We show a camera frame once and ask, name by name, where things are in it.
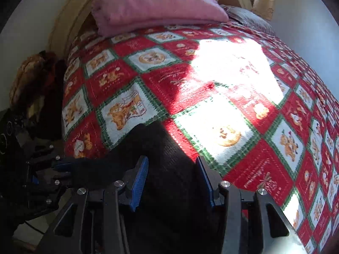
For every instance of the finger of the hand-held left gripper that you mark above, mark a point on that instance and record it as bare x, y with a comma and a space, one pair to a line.
53, 186
67, 166

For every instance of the black pants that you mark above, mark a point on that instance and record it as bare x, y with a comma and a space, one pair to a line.
169, 164

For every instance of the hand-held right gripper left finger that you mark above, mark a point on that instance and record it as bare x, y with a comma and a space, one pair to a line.
140, 180

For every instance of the grey striped pillow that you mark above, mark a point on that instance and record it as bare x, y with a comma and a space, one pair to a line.
251, 18

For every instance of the cream wooden headboard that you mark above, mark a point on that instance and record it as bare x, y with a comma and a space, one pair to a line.
66, 18

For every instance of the pink folded blanket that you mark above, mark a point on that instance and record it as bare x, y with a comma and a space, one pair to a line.
153, 2

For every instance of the red printed blanket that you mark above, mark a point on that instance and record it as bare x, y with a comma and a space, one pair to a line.
238, 111

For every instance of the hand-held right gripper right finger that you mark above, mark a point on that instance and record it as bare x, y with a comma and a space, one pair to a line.
205, 184

